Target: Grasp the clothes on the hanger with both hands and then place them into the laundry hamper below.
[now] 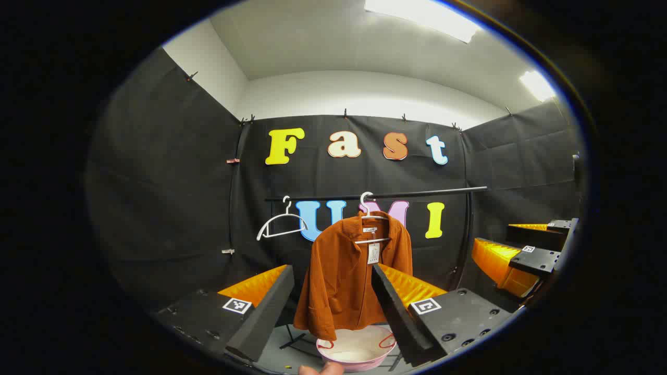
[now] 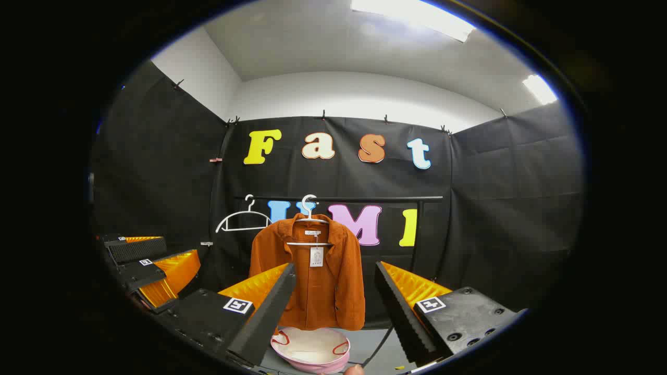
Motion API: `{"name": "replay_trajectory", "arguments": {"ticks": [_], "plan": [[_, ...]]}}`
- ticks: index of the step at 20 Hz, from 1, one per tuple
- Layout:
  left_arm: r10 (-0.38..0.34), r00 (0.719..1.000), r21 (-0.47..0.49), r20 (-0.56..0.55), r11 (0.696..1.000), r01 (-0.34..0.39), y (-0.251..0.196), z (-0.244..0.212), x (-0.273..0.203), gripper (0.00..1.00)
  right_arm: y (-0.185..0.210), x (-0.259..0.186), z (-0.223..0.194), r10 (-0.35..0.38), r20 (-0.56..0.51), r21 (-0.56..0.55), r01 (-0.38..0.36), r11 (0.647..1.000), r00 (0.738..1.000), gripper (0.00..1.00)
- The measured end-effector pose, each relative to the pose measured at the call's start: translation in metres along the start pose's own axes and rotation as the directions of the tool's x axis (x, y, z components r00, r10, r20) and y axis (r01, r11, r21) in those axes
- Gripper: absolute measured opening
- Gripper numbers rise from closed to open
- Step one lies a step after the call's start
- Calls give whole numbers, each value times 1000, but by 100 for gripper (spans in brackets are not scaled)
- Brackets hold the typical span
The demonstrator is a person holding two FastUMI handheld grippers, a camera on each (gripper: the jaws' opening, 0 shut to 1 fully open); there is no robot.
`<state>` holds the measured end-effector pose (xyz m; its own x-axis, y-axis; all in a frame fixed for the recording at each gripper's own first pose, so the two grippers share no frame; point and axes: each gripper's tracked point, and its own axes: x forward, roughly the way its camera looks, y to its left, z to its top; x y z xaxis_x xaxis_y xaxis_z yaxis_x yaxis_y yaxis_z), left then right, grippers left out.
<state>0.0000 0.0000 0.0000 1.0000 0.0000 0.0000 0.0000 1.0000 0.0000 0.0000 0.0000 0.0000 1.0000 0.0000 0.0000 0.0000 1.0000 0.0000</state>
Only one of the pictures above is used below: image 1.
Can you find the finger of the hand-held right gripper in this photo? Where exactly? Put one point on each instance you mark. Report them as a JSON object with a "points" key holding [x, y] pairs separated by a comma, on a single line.
{"points": [[536, 260], [536, 237]]}

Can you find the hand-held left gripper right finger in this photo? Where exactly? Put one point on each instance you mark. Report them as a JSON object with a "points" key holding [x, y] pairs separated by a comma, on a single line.
{"points": [[396, 317]]}

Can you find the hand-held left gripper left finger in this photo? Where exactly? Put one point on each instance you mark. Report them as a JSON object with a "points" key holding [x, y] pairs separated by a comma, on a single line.
{"points": [[271, 312]]}

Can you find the pink round laundry hamper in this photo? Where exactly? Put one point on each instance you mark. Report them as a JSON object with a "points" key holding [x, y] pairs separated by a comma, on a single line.
{"points": [[354, 346]]}

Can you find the white plastic clothes hanger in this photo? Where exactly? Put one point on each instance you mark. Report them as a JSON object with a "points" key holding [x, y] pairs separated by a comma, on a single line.
{"points": [[372, 240], [287, 208]]}

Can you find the black metal clothes rack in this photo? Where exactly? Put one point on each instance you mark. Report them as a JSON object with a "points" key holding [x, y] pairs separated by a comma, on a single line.
{"points": [[427, 191]]}

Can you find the black backdrop cloth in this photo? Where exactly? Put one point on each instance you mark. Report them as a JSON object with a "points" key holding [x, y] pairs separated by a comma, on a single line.
{"points": [[172, 208]]}

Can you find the small ceiling light panel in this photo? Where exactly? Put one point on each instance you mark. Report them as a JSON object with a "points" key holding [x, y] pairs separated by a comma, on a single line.
{"points": [[538, 86]]}

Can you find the large ceiling light panel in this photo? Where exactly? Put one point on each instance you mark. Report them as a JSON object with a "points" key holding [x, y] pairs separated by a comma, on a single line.
{"points": [[422, 15]]}

